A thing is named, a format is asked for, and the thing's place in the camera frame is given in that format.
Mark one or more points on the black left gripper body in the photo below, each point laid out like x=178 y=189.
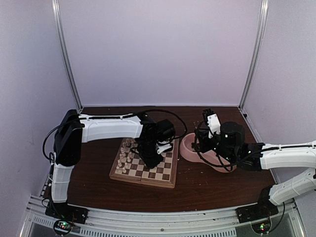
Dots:
x=146 y=152

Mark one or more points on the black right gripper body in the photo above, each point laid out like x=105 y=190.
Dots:
x=224 y=152

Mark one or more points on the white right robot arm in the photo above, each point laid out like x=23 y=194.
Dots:
x=288 y=156

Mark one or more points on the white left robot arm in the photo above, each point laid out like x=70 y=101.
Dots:
x=79 y=130

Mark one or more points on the white chess pieces row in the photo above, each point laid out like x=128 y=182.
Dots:
x=124 y=157

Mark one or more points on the wooden chess board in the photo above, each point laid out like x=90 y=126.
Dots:
x=163 y=175

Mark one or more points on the pink plastic double bowl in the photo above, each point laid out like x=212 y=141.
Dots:
x=189 y=154

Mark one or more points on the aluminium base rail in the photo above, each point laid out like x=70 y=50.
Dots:
x=109 y=223

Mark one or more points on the aluminium frame post right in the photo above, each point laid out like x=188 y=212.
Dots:
x=261 y=28

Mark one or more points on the aluminium frame post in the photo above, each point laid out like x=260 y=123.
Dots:
x=65 y=55
x=261 y=28

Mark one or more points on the aluminium frame post left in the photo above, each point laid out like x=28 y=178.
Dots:
x=65 y=55

